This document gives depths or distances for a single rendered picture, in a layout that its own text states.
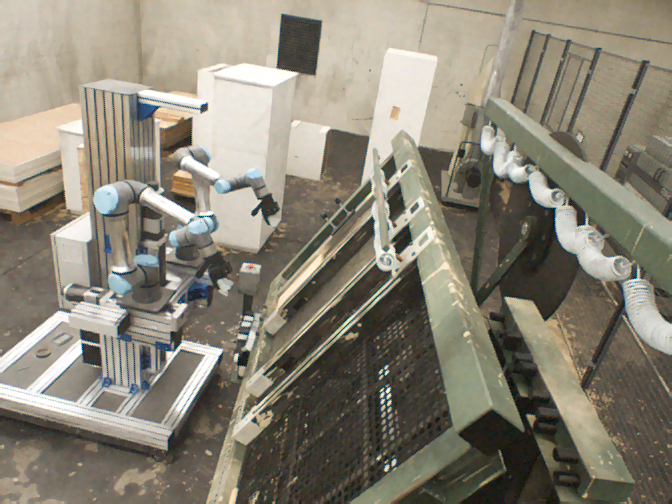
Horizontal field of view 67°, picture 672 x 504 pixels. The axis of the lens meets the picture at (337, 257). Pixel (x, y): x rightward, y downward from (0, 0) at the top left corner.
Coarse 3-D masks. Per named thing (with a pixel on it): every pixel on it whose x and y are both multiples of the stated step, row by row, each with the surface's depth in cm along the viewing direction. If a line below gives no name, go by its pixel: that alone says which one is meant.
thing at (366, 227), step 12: (372, 168) 234; (408, 168) 231; (396, 180) 234; (396, 192) 239; (396, 204) 242; (372, 216) 245; (360, 228) 248; (372, 228) 248; (348, 240) 251; (360, 240) 251; (336, 252) 255; (348, 252) 254; (324, 264) 258; (336, 264) 258; (312, 276) 262; (324, 276) 261; (300, 288) 266; (312, 288) 265; (288, 300) 270; (300, 300) 268; (276, 312) 275; (288, 312) 272; (264, 324) 279; (276, 324) 276
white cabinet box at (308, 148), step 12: (300, 132) 745; (312, 132) 742; (324, 132) 745; (300, 144) 753; (312, 144) 750; (324, 144) 746; (288, 156) 764; (300, 156) 761; (312, 156) 758; (324, 156) 775; (288, 168) 772; (300, 168) 769; (312, 168) 766; (324, 168) 801
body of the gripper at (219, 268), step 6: (216, 252) 223; (222, 252) 224; (204, 258) 221; (210, 258) 220; (216, 258) 221; (222, 258) 223; (216, 264) 223; (222, 264) 222; (228, 264) 227; (210, 270) 223; (216, 270) 222; (222, 270) 222; (228, 270) 226; (210, 276) 224; (216, 276) 225; (222, 276) 223
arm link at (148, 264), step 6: (138, 258) 255; (144, 258) 257; (150, 258) 258; (156, 258) 260; (138, 264) 253; (144, 264) 253; (150, 264) 254; (156, 264) 258; (144, 270) 252; (150, 270) 255; (156, 270) 259; (150, 276) 256; (156, 276) 261; (150, 282) 259; (156, 282) 262
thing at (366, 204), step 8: (368, 200) 281; (360, 208) 283; (368, 208) 283; (352, 216) 285; (360, 216) 285; (344, 224) 288; (352, 224) 288; (336, 232) 290; (344, 232) 290; (328, 240) 294; (336, 240) 293; (320, 248) 297; (328, 248) 295; (312, 256) 301; (304, 264) 304; (296, 272) 308; (288, 280) 311; (280, 296) 312
